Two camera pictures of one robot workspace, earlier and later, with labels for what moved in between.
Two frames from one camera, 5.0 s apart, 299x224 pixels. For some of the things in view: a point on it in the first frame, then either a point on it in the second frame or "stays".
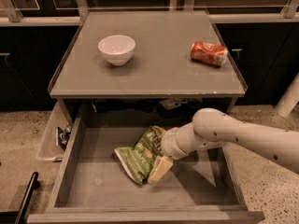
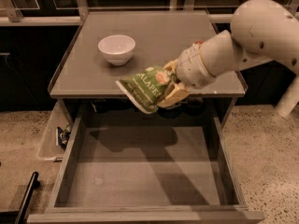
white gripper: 168,145 → 192,66
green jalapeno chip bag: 137,161 → 145,89
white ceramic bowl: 117,49 stays
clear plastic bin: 57,133 stays
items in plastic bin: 64,135 stays
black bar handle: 33,185 stays
